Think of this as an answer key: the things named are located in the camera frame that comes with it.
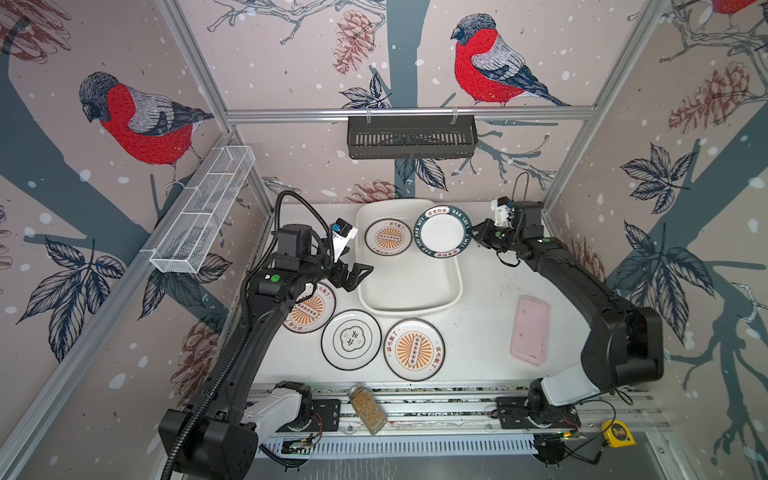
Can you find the large green rim plate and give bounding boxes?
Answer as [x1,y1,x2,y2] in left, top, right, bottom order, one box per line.
[413,205,471,259]

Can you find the orange sunburst plate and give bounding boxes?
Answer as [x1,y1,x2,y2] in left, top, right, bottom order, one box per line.
[383,318,446,382]
[283,282,337,334]
[364,218,413,257]

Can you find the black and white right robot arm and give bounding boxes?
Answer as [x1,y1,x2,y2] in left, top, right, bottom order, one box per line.
[469,197,664,425]

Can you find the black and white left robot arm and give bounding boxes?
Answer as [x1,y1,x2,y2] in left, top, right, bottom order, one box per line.
[158,219,373,479]

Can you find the white plastic bin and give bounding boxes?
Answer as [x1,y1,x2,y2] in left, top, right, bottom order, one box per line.
[354,199,464,317]

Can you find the front white black-line plate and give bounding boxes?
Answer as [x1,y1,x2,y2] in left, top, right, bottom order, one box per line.
[321,309,383,371]

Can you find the glass jar of grains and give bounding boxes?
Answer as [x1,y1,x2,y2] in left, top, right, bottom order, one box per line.
[348,384,388,435]

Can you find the small circuit board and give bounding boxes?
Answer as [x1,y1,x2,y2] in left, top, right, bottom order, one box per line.
[280,438,315,458]

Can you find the yellow tape measure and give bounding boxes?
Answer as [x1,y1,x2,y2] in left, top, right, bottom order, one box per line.
[602,420,636,448]

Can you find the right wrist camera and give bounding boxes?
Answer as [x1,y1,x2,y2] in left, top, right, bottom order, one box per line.
[491,197,513,227]

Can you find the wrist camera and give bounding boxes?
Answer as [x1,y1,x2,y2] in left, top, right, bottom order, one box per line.
[491,197,513,227]
[330,218,358,261]

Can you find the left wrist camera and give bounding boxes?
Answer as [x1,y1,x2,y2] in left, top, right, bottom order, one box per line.
[330,218,358,261]

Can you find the black corrugated cable conduit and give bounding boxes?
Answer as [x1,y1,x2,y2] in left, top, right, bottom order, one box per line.
[158,190,337,480]

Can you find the black hanging wire basket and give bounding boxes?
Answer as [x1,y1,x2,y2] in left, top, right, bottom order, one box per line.
[347,115,478,160]

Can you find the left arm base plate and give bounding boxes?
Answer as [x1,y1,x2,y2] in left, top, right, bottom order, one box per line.
[278,399,341,434]

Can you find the white mesh wall shelf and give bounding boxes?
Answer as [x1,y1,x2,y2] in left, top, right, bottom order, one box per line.
[150,145,255,274]

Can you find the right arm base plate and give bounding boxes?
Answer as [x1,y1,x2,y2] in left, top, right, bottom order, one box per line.
[491,396,581,430]

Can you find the black right cable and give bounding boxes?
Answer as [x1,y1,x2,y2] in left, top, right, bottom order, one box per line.
[527,389,622,468]

